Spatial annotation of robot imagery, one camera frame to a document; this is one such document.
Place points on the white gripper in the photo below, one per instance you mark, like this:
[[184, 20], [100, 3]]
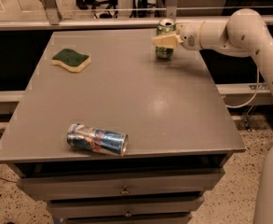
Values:
[[189, 36]]

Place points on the green soda can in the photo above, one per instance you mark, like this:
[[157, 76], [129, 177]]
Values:
[[165, 26]]

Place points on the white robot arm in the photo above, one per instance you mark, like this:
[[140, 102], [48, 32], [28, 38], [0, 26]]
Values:
[[243, 34]]

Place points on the silver blue redbull can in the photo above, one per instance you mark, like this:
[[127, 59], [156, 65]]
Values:
[[97, 140]]

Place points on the green yellow sponge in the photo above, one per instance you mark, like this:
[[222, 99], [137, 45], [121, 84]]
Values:
[[71, 60]]

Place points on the grey drawer cabinet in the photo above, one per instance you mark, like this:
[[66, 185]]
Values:
[[180, 134]]

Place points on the top drawer brass knob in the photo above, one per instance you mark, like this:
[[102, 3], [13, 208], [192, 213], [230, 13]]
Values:
[[125, 192]]

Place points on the drawer brass knob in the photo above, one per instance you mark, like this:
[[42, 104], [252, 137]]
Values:
[[125, 192], [128, 214]]

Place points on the metal window rail frame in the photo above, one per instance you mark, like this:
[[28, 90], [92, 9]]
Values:
[[17, 15]]

